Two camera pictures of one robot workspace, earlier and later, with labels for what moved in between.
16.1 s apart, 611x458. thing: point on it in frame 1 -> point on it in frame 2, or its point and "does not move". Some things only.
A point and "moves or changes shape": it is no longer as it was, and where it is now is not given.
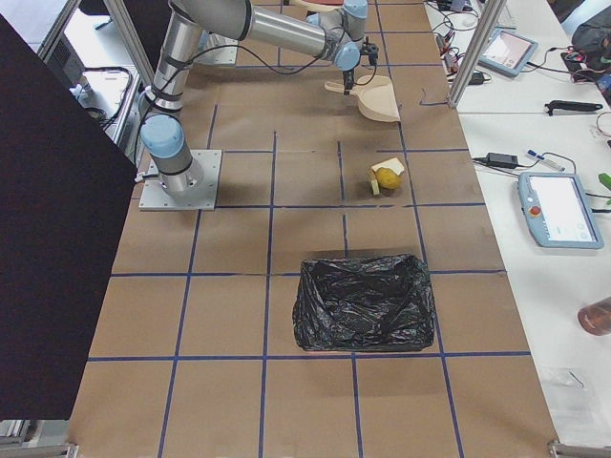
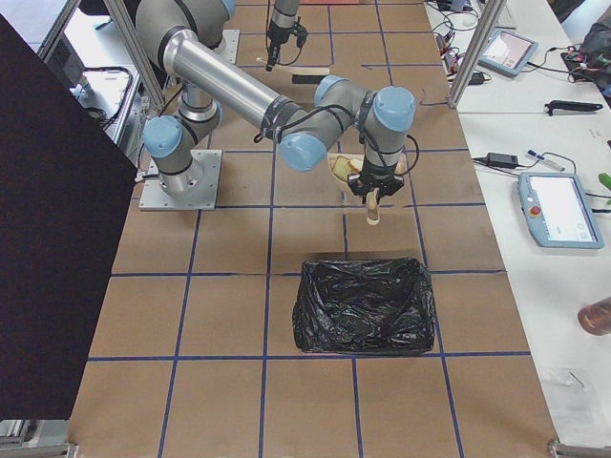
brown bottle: [595, 318] does not move
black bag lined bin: [363, 303] does not move
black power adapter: [501, 160] does not move
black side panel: [64, 191] does not move
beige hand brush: [317, 7] -> [303, 74]
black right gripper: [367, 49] -> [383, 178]
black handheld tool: [558, 105] does not move
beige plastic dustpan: [375, 96] moves or changes shape
